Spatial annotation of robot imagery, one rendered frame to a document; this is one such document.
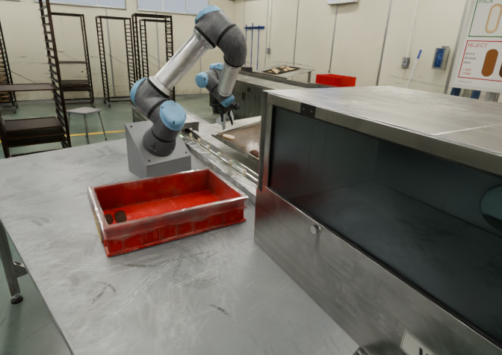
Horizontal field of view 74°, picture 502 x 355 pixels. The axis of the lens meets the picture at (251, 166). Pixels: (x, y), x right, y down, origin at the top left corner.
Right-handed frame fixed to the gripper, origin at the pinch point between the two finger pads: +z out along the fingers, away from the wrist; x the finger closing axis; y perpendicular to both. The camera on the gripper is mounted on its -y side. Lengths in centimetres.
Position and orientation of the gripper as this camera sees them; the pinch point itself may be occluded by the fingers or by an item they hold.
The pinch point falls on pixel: (228, 125)
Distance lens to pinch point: 195.9
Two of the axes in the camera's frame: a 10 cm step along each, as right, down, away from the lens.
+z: 1.2, 9.0, 4.3
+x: -5.2, 4.3, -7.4
